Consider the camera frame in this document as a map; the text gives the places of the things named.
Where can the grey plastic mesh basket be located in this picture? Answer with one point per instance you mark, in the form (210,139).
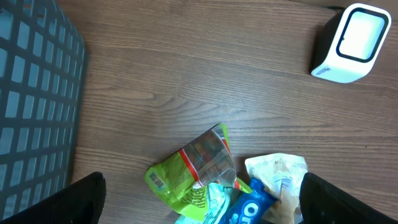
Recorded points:
(43,68)

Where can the white barcode scanner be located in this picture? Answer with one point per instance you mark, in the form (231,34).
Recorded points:
(350,42)

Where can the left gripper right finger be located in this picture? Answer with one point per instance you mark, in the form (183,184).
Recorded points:
(322,202)

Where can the green snack packet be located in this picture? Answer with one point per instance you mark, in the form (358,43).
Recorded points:
(182,180)

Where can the blue snack packet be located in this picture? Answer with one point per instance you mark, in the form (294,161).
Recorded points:
(249,208)

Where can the beige wrapper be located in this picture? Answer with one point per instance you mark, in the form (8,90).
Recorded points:
(282,174)

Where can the teal white snack packet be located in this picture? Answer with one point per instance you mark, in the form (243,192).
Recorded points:
(219,199)

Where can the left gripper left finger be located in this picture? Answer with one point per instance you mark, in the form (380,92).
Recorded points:
(80,203)

